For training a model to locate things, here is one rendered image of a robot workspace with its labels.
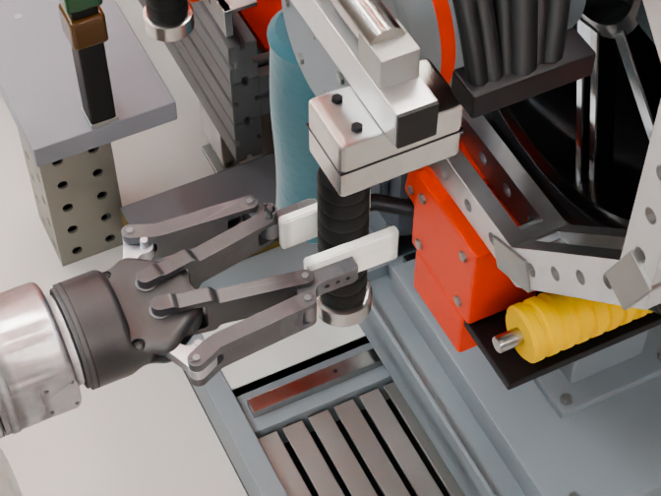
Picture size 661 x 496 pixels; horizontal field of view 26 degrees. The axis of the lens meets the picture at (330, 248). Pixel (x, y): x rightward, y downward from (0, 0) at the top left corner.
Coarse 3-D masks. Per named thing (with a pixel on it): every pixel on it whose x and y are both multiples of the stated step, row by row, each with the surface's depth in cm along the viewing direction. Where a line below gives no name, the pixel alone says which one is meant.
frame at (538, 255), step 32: (480, 128) 136; (448, 160) 133; (480, 160) 137; (512, 160) 133; (448, 192) 136; (480, 192) 131; (512, 192) 133; (640, 192) 102; (480, 224) 131; (512, 224) 128; (544, 224) 128; (640, 224) 104; (512, 256) 126; (544, 256) 121; (576, 256) 115; (608, 256) 111; (640, 256) 106; (544, 288) 123; (576, 288) 117; (608, 288) 112; (640, 288) 107
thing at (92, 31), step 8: (64, 16) 148; (88, 16) 147; (96, 16) 147; (104, 16) 148; (64, 24) 149; (72, 24) 147; (80, 24) 147; (88, 24) 147; (96, 24) 148; (104, 24) 148; (64, 32) 151; (72, 32) 147; (80, 32) 148; (88, 32) 148; (96, 32) 149; (104, 32) 149; (72, 40) 148; (80, 40) 148; (88, 40) 149; (96, 40) 150; (104, 40) 150; (80, 48) 149
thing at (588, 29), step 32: (608, 0) 123; (640, 0) 113; (608, 32) 120; (640, 32) 117; (608, 64) 123; (640, 64) 117; (544, 96) 139; (576, 96) 128; (608, 96) 125; (640, 96) 118; (512, 128) 138; (544, 128) 137; (576, 128) 130; (608, 128) 128; (640, 128) 137; (544, 160) 134; (576, 160) 132; (608, 160) 130; (640, 160) 133; (576, 192) 131; (608, 192) 129; (608, 224) 127
